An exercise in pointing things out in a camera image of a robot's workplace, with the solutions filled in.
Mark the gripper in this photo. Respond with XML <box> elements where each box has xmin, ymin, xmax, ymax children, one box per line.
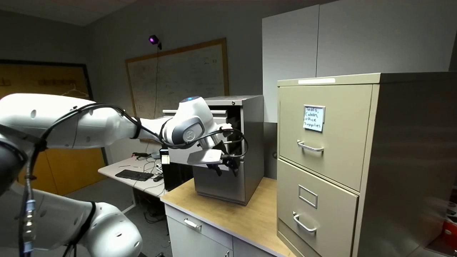
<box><xmin>209</xmin><ymin>141</ymin><xmax>240</xmax><ymax>177</ymax></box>

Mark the grey cabinet closed drawer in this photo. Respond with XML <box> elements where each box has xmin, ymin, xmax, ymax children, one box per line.
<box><xmin>192</xmin><ymin>165</ymin><xmax>247</xmax><ymax>205</ymax></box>

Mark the grey counter drawer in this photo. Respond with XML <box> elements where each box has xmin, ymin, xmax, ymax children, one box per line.
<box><xmin>165</xmin><ymin>205</ymin><xmax>235</xmax><ymax>250</ymax></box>

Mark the beige drawer without note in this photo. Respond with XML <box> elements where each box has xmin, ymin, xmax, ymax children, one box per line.
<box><xmin>277</xmin><ymin>158</ymin><xmax>360</xmax><ymax>257</ymax></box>

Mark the beige drawer with note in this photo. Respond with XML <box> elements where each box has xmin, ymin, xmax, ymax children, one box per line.
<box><xmin>278</xmin><ymin>84</ymin><xmax>374</xmax><ymax>192</ymax></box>

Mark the small grey filing cabinet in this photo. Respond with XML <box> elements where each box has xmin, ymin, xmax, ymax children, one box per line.
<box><xmin>162</xmin><ymin>95</ymin><xmax>265</xmax><ymax>206</ymax></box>

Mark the black keyboard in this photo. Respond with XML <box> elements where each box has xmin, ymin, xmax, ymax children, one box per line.
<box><xmin>115</xmin><ymin>169</ymin><xmax>155</xmax><ymax>182</ymax></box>

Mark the white desk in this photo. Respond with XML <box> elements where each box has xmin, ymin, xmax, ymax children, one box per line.
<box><xmin>98</xmin><ymin>156</ymin><xmax>168</xmax><ymax>199</ymax></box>

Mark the handwritten label card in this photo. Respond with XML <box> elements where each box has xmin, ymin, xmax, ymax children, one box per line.
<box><xmin>303</xmin><ymin>104</ymin><xmax>326</xmax><ymax>133</ymax></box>

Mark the wood framed whiteboard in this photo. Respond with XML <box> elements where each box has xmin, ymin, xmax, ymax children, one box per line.
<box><xmin>125</xmin><ymin>37</ymin><xmax>230</xmax><ymax>145</ymax></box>

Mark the orange door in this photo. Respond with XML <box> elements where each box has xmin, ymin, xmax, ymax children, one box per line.
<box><xmin>0</xmin><ymin>60</ymin><xmax>108</xmax><ymax>196</ymax></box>

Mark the tall beige filing cabinet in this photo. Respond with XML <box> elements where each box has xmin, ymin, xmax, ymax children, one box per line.
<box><xmin>276</xmin><ymin>71</ymin><xmax>457</xmax><ymax>257</ymax></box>

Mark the red object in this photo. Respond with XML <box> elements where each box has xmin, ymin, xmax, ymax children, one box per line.
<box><xmin>442</xmin><ymin>201</ymin><xmax>457</xmax><ymax>251</ymax></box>

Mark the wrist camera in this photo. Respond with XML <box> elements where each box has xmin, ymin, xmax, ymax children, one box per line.
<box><xmin>187</xmin><ymin>149</ymin><xmax>225</xmax><ymax>166</ymax></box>

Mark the silver drawer handle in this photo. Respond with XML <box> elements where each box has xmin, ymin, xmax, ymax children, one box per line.
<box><xmin>297</xmin><ymin>140</ymin><xmax>325</xmax><ymax>153</ymax></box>
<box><xmin>292</xmin><ymin>211</ymin><xmax>318</xmax><ymax>234</ymax></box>

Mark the camera on mount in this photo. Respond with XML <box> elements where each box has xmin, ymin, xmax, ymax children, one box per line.
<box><xmin>148</xmin><ymin>34</ymin><xmax>163</xmax><ymax>51</ymax></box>

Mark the grey wall cabinet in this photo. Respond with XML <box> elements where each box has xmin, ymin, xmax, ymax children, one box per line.
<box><xmin>262</xmin><ymin>0</ymin><xmax>457</xmax><ymax>124</ymax></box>

